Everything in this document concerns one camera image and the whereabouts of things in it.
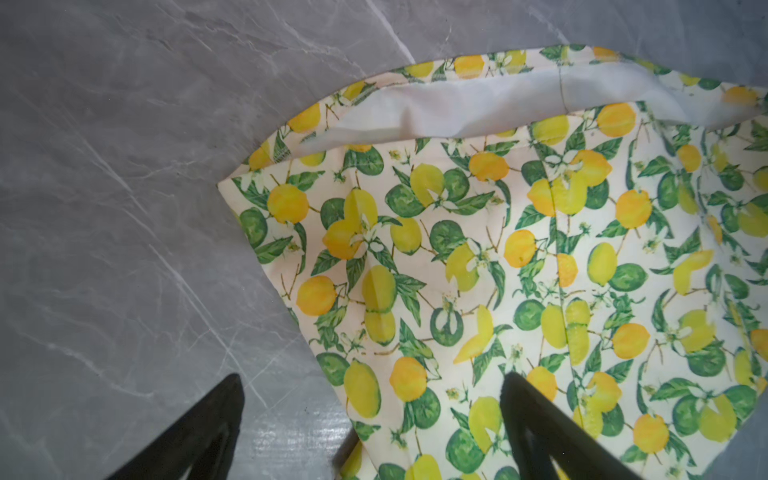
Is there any lemon print skirt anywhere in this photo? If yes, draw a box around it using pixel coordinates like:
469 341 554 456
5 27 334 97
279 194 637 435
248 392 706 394
218 45 767 479

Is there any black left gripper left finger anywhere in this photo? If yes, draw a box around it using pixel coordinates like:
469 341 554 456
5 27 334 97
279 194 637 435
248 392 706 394
110 373 245 479

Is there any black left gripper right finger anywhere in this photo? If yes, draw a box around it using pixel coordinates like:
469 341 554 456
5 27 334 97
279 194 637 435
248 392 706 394
500 372 638 479

